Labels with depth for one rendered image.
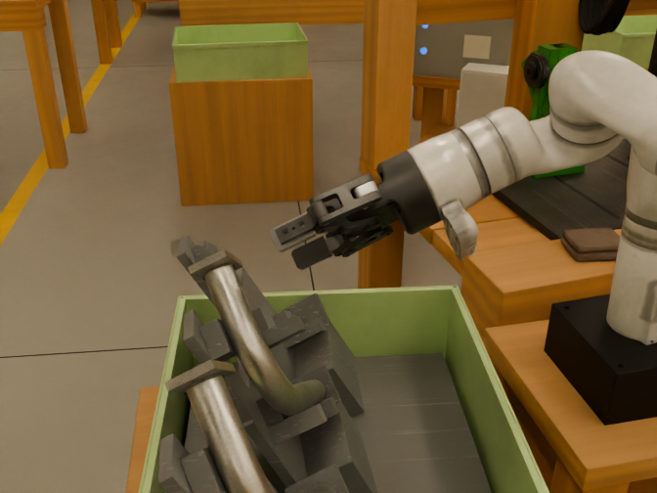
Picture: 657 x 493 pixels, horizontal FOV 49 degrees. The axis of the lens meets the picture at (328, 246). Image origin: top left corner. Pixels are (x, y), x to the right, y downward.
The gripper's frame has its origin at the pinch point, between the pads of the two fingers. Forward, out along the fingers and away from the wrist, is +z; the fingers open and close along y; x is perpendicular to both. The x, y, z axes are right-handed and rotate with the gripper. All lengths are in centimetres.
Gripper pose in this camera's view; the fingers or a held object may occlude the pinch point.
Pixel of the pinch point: (289, 249)
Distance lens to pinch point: 69.8
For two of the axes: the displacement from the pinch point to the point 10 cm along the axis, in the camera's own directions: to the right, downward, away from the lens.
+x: 4.0, 8.8, -2.6
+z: -9.0, 4.3, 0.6
